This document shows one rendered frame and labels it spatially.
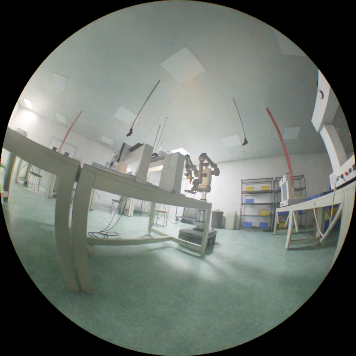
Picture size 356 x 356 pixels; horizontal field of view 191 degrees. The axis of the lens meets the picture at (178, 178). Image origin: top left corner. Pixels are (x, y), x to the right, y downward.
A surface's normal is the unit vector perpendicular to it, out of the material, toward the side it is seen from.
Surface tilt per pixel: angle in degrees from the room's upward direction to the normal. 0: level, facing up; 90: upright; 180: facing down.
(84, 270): 90
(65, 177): 90
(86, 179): 90
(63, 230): 90
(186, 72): 180
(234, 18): 180
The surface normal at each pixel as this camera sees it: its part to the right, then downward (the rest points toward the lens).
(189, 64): -0.14, 0.95
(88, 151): 0.77, -0.07
